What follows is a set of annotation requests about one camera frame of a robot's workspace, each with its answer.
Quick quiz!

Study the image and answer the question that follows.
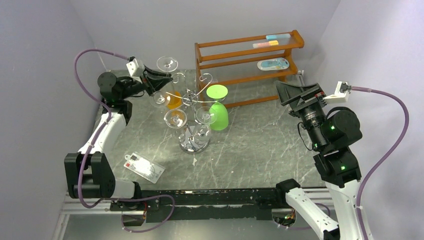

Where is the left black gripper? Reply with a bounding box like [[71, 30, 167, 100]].
[[122, 67, 175, 100]]

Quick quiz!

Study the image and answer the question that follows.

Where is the green plastic wine glass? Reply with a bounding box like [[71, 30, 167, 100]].
[[206, 84, 229, 131]]

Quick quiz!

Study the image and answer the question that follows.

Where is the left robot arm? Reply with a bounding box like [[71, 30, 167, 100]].
[[64, 67, 173, 210]]

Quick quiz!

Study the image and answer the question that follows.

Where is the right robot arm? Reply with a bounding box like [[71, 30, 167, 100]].
[[274, 80, 372, 240]]

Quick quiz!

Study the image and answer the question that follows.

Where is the orange plastic wine glass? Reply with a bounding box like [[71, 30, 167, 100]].
[[167, 91, 183, 110]]

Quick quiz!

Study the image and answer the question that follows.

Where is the chrome wine glass rack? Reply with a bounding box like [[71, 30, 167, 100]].
[[162, 72, 211, 155]]

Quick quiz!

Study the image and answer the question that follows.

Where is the white blue blister pack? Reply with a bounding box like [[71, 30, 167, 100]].
[[257, 57, 290, 71]]

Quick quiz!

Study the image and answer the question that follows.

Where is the orange wooden shelf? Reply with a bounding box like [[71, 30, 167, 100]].
[[194, 30, 305, 90]]

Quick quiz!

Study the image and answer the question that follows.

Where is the white packaged card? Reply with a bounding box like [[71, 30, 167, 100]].
[[123, 152, 165, 184]]

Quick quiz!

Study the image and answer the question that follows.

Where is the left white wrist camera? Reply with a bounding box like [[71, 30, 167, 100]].
[[126, 56, 145, 83]]

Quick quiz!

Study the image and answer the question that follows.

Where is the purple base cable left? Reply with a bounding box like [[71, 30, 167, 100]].
[[120, 194, 176, 234]]

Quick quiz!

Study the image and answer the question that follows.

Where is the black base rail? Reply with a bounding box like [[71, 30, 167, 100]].
[[109, 187, 290, 223]]

